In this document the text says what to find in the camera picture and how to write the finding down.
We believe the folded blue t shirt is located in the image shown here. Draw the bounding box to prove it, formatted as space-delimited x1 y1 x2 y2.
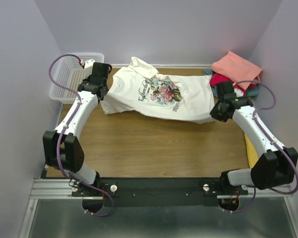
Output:
202 68 260 99

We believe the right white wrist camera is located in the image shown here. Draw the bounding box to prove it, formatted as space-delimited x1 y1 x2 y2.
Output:
234 87 246 97

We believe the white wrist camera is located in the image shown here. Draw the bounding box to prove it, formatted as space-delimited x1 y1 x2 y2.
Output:
234 87 246 97
80 59 95 77

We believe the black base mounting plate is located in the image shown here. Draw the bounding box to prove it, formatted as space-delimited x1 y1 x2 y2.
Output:
72 176 249 208

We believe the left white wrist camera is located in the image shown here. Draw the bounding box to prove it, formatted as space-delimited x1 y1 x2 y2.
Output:
80 59 95 77

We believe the white plastic basket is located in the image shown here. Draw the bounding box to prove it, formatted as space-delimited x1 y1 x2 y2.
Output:
49 53 105 104

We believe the folded green t shirt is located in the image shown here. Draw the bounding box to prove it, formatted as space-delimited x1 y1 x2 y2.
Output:
246 85 259 98

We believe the folded red t shirt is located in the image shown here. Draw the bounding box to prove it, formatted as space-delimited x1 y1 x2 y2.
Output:
210 73 255 91

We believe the yellow folded towel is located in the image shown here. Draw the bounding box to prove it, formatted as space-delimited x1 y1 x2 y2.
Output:
244 134 259 168

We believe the aluminium rail frame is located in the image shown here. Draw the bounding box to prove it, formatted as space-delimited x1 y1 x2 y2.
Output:
20 178 298 238

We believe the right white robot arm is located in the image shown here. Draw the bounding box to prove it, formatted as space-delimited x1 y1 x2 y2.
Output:
210 81 298 195

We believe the white floral t shirt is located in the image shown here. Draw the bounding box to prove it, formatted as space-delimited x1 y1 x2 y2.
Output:
100 57 215 124

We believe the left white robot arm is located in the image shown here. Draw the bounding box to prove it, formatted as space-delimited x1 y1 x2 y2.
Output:
43 60 112 196

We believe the folded pink t shirt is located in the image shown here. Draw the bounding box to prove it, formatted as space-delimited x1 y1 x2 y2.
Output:
211 51 263 90

